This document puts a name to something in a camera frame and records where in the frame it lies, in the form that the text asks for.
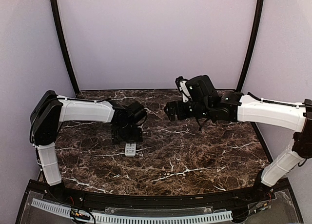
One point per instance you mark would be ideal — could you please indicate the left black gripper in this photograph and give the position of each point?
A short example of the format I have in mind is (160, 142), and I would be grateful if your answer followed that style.
(137, 136)

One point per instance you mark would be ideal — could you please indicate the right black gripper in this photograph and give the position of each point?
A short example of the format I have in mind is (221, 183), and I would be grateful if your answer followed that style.
(181, 114)

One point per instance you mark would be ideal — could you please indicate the white remote control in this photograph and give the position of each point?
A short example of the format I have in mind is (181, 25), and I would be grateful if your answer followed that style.
(130, 149)

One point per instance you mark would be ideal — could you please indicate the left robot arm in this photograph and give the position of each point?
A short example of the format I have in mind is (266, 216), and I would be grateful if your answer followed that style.
(52, 110)

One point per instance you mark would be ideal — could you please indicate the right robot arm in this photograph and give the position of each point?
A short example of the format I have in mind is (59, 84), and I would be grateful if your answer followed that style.
(200, 100)

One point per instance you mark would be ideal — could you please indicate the black front rail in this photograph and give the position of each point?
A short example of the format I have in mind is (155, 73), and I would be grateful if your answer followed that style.
(233, 199)

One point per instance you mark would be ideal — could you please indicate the white slotted cable duct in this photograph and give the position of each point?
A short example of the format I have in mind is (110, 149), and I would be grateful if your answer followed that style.
(135, 216)

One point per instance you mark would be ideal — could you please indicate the right black frame post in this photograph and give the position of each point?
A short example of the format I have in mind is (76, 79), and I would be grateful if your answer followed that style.
(251, 44)

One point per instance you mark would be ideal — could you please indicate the black frame post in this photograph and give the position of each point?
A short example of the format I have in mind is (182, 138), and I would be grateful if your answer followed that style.
(251, 44)
(63, 46)

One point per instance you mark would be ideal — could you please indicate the left black frame post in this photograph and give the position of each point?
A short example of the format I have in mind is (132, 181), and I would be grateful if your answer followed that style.
(63, 46)

